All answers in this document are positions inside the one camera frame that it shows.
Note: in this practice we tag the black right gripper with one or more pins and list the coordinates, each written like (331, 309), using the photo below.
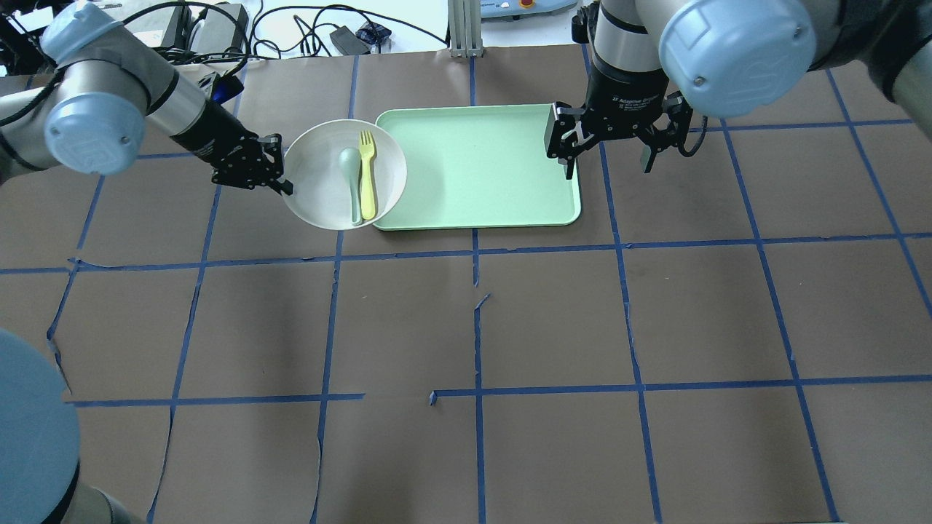
(625, 94)

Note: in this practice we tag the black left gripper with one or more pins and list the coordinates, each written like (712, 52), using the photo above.
(209, 131)

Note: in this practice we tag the white round plate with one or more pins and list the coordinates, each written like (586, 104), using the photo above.
(320, 194)

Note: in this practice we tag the green plastic spoon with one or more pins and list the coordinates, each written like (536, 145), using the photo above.
(350, 164)

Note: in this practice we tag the yellow plastic fork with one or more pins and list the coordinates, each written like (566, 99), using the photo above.
(368, 198)

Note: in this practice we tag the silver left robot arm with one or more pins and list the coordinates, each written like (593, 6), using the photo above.
(107, 87)

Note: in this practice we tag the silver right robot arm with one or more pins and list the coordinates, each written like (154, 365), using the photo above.
(655, 64)

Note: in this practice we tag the light green tray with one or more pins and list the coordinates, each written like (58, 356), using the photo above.
(478, 167)

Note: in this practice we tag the black power adapter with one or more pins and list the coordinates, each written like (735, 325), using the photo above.
(347, 43)

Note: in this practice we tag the grey controller device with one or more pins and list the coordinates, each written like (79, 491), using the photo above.
(501, 10)

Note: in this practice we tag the aluminium frame post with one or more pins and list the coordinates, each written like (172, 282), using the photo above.
(464, 25)

